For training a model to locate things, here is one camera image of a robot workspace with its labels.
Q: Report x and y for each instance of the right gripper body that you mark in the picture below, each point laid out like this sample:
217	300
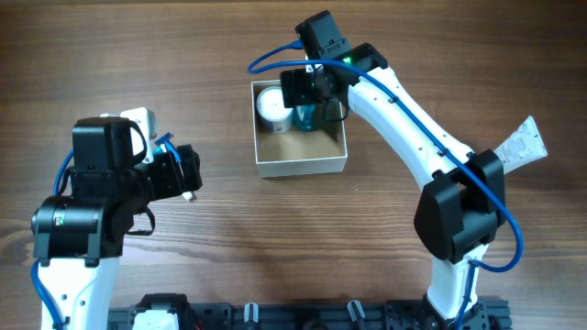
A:
295	88

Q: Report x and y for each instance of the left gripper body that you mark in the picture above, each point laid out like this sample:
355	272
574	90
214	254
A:
188	167

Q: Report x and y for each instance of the blue mouthwash bottle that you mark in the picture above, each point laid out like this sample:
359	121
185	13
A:
304	117

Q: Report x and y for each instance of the blue disposable razor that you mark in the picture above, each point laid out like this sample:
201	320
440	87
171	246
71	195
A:
164	144

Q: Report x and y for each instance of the cotton swab tub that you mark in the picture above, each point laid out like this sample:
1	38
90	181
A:
274	116

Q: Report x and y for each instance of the white lotion tube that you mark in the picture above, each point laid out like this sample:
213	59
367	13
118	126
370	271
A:
523	146

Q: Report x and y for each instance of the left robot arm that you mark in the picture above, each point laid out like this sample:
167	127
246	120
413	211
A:
79	231

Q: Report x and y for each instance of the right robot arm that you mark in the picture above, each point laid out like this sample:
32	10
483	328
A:
461	205

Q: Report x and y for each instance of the white open cardboard box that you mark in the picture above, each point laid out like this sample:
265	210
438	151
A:
295	152

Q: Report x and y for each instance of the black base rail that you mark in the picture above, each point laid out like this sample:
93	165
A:
159	311

